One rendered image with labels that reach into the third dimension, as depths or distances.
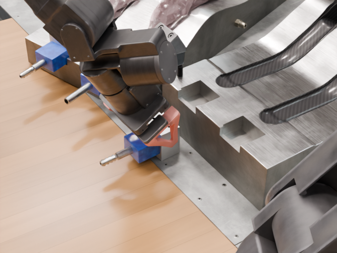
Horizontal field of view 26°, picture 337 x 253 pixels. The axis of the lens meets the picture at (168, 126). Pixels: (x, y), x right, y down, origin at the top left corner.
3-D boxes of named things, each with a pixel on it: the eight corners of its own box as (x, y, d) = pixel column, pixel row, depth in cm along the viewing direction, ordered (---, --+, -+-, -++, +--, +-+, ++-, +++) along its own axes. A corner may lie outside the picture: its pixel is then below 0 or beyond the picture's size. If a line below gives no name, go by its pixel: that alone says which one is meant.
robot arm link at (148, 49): (185, 60, 101) (159, -17, 94) (165, 97, 95) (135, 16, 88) (113, 67, 106) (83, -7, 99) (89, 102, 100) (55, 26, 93)
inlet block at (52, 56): (32, 95, 124) (28, 69, 120) (12, 84, 126) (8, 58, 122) (86, 59, 131) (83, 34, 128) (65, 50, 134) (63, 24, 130)
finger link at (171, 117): (171, 112, 115) (146, 80, 108) (198, 136, 111) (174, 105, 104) (140, 142, 115) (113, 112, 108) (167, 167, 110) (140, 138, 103)
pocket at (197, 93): (196, 125, 114) (196, 107, 111) (176, 108, 117) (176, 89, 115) (219, 115, 116) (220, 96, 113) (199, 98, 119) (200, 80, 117)
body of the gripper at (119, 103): (134, 73, 112) (111, 45, 106) (172, 106, 105) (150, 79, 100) (103, 102, 111) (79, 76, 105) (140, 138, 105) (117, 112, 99)
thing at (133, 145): (110, 186, 111) (108, 160, 107) (93, 167, 114) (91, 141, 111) (179, 152, 117) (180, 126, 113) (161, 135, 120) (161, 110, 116)
